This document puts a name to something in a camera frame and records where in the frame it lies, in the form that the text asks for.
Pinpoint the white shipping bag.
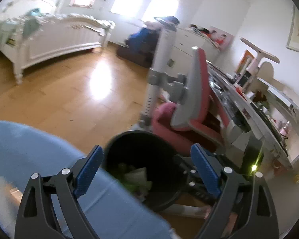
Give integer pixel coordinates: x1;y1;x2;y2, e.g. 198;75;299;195
0;176;18;238

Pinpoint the green plastic wrapper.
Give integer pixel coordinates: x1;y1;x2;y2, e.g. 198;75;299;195
119;168;152;194

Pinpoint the black trash bin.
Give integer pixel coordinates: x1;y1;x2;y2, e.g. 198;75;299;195
102;131;188;212

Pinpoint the round blue tablecloth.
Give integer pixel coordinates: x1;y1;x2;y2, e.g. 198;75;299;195
0;121;173;238

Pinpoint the white grey study desk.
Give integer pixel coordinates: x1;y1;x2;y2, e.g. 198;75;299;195
139;17;299;180

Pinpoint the red grey desk chair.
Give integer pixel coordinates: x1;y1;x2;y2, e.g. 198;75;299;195
152;47;228;157

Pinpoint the white dresser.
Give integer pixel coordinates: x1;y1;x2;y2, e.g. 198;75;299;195
166;28;220;77

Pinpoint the white wooden bed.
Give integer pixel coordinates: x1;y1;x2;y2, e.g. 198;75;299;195
0;0;115;85

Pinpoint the green blanket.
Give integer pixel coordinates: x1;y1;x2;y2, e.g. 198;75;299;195
0;8;41;43

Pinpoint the right window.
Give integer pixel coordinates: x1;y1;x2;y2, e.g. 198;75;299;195
141;0;181;22

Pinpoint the red photo frame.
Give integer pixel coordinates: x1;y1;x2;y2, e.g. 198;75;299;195
209;26;234;51

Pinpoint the framed wall picture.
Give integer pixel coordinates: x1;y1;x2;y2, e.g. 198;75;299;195
286;5;299;52

